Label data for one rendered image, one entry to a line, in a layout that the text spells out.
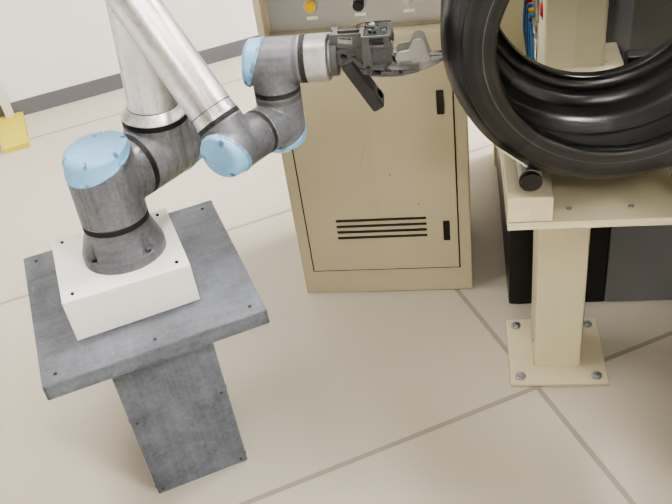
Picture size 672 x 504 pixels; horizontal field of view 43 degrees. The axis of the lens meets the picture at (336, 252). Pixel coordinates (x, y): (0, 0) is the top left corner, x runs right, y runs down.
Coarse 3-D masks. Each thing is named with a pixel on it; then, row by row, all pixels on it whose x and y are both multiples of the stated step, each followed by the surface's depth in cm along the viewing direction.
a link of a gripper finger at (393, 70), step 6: (390, 66) 155; (396, 66) 155; (402, 66) 155; (408, 66) 155; (414, 66) 155; (378, 72) 157; (384, 72) 155; (390, 72) 155; (396, 72) 154; (402, 72) 155; (408, 72) 155; (414, 72) 155
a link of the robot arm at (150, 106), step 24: (120, 24) 173; (120, 48) 177; (120, 72) 183; (144, 72) 179; (144, 96) 182; (168, 96) 185; (144, 120) 185; (168, 120) 186; (144, 144) 186; (168, 144) 188; (192, 144) 194; (168, 168) 190
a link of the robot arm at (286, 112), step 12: (264, 96) 160; (276, 96) 160; (288, 96) 161; (300, 96) 164; (264, 108) 161; (276, 108) 161; (288, 108) 162; (300, 108) 164; (276, 120) 160; (288, 120) 162; (300, 120) 165; (288, 132) 163; (300, 132) 166; (288, 144) 166; (300, 144) 167
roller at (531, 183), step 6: (516, 162) 167; (522, 162) 164; (522, 168) 163; (528, 168) 162; (534, 168) 161; (522, 174) 161; (528, 174) 161; (534, 174) 160; (540, 174) 161; (522, 180) 161; (528, 180) 161; (534, 180) 161; (540, 180) 161; (522, 186) 162; (528, 186) 162; (534, 186) 162; (540, 186) 162
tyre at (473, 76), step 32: (448, 0) 142; (480, 0) 137; (448, 32) 144; (480, 32) 140; (448, 64) 148; (480, 64) 143; (512, 64) 173; (640, 64) 171; (480, 96) 147; (512, 96) 174; (544, 96) 176; (576, 96) 176; (608, 96) 175; (640, 96) 173; (480, 128) 155; (512, 128) 150; (544, 128) 170; (576, 128) 172; (608, 128) 171; (640, 128) 167; (544, 160) 154; (576, 160) 153; (608, 160) 152; (640, 160) 152
